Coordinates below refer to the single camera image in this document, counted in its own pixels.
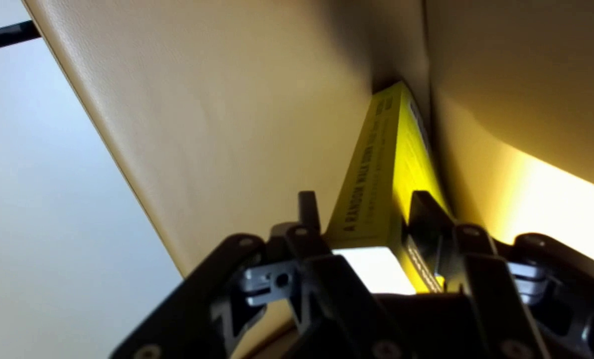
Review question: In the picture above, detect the yellow book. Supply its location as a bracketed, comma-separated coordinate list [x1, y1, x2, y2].
[324, 82, 448, 295]

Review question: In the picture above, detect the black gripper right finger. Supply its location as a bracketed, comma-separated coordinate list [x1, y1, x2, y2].
[408, 192, 454, 291]

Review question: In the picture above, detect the black cable bundle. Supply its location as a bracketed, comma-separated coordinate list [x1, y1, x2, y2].
[0, 18, 43, 56]

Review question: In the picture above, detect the tan leather sofa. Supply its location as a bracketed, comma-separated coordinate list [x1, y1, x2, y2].
[23, 0, 594, 271]

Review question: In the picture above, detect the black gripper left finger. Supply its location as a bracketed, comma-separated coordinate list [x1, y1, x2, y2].
[296, 192, 320, 232]

